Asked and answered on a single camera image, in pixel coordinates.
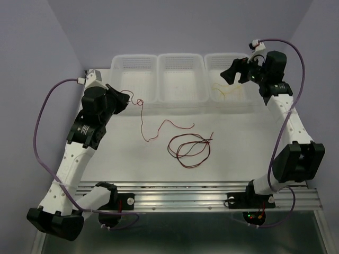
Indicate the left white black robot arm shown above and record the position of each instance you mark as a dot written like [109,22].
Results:
[59,214]

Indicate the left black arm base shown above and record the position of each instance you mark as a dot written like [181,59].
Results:
[123,202]

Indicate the left white plastic basket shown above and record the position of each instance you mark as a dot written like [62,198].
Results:
[136,73]

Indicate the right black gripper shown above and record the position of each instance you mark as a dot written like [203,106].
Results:
[229,74]

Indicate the middle white plastic basket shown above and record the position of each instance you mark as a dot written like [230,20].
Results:
[181,80]

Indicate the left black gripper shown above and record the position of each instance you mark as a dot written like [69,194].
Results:
[122,98]

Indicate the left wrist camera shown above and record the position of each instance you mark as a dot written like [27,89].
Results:
[92,79]

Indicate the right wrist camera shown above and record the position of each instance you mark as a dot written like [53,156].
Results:
[257,47]

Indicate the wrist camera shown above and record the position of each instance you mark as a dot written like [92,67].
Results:
[257,47]
[92,79]

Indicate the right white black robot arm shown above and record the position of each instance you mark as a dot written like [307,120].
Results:
[296,156]

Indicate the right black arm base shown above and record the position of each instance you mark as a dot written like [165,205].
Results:
[254,205]

